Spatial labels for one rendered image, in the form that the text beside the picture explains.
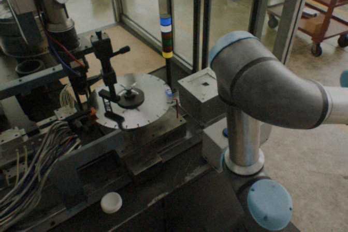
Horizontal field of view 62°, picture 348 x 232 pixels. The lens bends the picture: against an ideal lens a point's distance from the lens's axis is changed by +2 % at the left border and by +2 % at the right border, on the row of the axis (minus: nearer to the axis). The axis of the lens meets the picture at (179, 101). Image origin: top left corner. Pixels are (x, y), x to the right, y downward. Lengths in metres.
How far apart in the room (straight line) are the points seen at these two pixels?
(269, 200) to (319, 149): 1.55
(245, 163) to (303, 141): 1.55
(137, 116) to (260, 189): 0.49
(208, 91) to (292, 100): 0.74
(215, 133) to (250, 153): 0.28
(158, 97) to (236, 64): 0.61
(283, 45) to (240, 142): 0.41
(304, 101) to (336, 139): 1.96
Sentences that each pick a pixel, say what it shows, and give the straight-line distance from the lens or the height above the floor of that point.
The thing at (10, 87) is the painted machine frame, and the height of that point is 1.04.
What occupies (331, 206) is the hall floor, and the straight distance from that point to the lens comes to 2.11.
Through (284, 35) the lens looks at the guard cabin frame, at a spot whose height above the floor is 1.21.
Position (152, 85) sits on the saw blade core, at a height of 0.95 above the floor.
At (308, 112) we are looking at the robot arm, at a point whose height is 1.33.
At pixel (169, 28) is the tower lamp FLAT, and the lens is 1.25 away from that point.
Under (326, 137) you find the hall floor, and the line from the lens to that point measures 2.47.
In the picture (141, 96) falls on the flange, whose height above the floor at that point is 0.96.
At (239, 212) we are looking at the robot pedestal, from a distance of 1.07.
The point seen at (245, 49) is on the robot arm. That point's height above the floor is 1.39.
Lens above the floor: 1.69
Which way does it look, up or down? 42 degrees down
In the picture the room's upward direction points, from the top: 2 degrees counter-clockwise
